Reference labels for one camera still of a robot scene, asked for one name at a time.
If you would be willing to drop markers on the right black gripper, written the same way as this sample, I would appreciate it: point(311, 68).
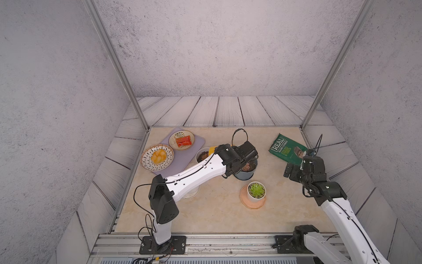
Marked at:
point(296, 169)

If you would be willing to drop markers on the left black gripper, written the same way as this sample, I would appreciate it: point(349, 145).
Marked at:
point(228, 147)

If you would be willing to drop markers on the yellow watering can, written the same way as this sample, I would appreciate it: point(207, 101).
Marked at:
point(211, 150)

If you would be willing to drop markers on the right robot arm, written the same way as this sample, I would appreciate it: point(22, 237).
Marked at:
point(333, 200)

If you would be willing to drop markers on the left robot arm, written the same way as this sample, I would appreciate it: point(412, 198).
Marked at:
point(164, 193)

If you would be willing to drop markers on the blue-grey pot pink succulent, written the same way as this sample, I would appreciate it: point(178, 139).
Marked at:
point(247, 172)

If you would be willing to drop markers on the white pot dark succulent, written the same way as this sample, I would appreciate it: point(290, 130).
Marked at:
point(202, 154)

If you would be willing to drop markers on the small white pot green succulent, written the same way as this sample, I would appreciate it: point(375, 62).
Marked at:
point(256, 192)

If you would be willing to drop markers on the green chips bag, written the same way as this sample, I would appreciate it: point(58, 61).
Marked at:
point(286, 149)

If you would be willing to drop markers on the lavender placemat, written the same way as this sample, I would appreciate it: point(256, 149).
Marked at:
point(182, 158)

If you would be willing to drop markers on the white saucer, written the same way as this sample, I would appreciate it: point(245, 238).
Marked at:
point(192, 193)

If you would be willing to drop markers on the yellow dumplings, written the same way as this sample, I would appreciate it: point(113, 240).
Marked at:
point(159, 156)

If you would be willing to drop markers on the white black striped plate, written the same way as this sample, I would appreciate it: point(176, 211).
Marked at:
point(146, 162)

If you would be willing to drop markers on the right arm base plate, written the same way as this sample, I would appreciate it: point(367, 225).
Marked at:
point(282, 244)

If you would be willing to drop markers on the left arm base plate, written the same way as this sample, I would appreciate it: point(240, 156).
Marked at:
point(176, 245)

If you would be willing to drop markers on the aluminium rail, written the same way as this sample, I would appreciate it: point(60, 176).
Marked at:
point(217, 248)

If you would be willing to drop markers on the left frame post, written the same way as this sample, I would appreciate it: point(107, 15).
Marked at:
point(105, 40)

